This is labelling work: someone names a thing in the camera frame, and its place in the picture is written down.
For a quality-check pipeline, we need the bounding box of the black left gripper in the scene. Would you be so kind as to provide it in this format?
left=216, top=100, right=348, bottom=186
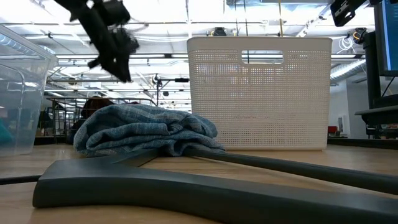
left=77, top=6, right=140, bottom=83

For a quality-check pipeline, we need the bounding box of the teal cloth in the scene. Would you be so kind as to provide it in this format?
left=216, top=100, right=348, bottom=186
left=0, top=118, right=15, bottom=146

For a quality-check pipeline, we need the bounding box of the person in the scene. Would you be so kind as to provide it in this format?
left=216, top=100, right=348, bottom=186
left=67, top=96, right=116, bottom=144

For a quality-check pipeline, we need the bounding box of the blue denim garment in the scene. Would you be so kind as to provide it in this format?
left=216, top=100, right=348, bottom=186
left=73, top=104, right=225, bottom=157

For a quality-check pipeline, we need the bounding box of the black device on stand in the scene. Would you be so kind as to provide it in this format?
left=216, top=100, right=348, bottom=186
left=152, top=73, right=190, bottom=106

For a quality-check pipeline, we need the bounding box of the metal railing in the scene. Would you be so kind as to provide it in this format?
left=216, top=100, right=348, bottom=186
left=46, top=97, right=158, bottom=144

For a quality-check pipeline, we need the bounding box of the clear plastic bin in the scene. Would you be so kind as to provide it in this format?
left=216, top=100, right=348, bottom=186
left=0, top=24, right=59, bottom=158

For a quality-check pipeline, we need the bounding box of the white perforated plastic basket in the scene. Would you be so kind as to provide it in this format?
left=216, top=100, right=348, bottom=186
left=187, top=36, right=333, bottom=152

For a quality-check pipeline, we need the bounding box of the black monitor pole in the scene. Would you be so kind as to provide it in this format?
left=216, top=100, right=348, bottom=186
left=363, top=30, right=382, bottom=110

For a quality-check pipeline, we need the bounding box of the black desk shelf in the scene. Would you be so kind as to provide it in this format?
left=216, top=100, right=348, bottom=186
left=354, top=105, right=398, bottom=126

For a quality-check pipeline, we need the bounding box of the black monitor base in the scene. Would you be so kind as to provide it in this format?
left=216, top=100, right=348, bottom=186
left=373, top=94, right=398, bottom=109

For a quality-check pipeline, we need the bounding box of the computer monitor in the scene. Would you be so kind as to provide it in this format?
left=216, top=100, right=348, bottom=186
left=374, top=0, right=398, bottom=77

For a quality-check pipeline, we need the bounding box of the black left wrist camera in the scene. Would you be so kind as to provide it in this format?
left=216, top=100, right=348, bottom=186
left=99, top=0, right=131, bottom=27

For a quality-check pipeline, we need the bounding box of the grey plastic frame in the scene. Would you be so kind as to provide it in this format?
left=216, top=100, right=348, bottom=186
left=32, top=148, right=398, bottom=224

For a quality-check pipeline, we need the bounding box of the yellow hanging cord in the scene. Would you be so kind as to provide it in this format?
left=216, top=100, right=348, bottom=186
left=278, top=0, right=284, bottom=37

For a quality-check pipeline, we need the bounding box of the silver ventilation duct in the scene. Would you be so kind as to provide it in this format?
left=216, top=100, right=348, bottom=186
left=330, top=58, right=368, bottom=85

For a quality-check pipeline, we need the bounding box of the black clamp with cables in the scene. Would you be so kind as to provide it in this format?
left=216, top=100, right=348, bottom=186
left=346, top=27, right=368, bottom=45

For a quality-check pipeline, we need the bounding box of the black monitor cable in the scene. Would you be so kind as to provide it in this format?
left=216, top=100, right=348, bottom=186
left=381, top=76, right=396, bottom=97

